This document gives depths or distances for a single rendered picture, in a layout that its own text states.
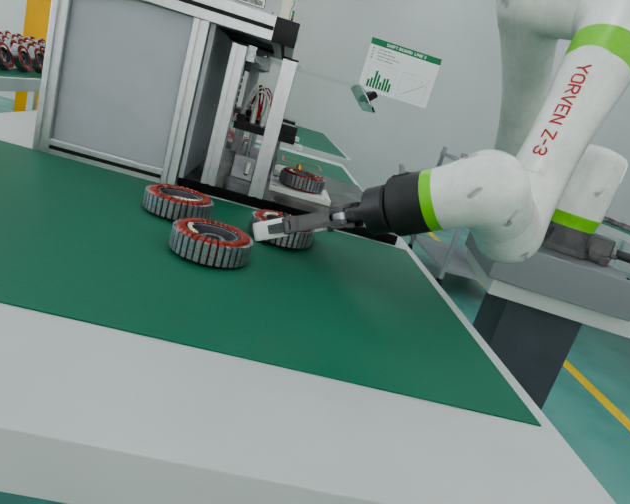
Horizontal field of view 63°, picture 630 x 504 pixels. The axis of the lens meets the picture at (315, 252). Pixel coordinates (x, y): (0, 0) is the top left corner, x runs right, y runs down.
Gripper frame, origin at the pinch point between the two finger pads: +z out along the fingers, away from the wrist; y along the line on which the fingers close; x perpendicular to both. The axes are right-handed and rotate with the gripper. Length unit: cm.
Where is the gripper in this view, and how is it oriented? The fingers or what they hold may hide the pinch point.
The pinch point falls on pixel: (283, 228)
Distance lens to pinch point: 89.1
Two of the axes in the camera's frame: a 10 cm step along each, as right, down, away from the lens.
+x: 1.7, 9.9, 0.2
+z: -8.6, 1.3, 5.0
